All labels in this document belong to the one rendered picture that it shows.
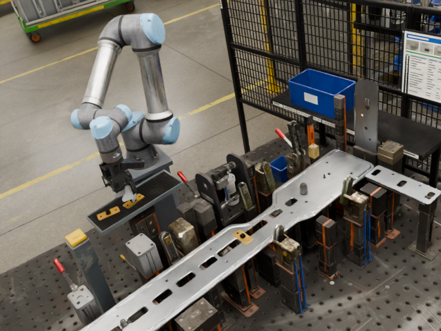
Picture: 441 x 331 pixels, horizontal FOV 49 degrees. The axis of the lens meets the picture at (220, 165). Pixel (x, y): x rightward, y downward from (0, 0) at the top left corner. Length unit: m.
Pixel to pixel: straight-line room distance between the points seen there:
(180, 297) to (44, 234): 2.34
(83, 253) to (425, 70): 1.57
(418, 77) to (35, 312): 1.95
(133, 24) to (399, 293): 1.44
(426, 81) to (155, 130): 1.17
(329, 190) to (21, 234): 2.65
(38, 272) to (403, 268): 1.65
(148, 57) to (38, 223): 2.38
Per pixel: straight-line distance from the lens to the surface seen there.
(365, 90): 2.09
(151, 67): 1.95
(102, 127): 1.66
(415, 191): 2.01
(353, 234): 2.03
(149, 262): 1.77
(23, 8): 8.36
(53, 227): 3.94
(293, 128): 2.06
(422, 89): 2.30
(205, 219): 1.90
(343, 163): 2.15
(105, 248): 2.45
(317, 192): 2.00
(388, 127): 2.34
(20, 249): 3.89
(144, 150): 2.13
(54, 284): 2.40
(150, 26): 1.89
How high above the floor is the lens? 2.27
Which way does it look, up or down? 35 degrees down
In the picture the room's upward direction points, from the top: 12 degrees counter-clockwise
